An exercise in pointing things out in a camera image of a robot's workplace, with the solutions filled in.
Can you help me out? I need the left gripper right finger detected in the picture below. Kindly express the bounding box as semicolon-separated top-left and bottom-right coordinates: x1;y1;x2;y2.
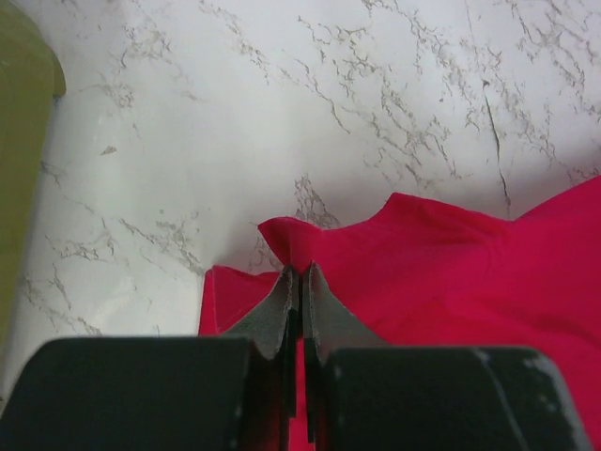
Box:
300;264;593;450

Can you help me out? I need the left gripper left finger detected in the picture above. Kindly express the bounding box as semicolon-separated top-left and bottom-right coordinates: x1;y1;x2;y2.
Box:
1;268;299;450

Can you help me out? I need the red t shirt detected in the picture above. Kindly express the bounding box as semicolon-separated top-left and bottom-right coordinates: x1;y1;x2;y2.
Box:
199;179;600;450

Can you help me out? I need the olive green plastic bin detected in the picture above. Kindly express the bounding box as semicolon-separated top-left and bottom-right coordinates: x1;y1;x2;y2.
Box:
1;1;66;340

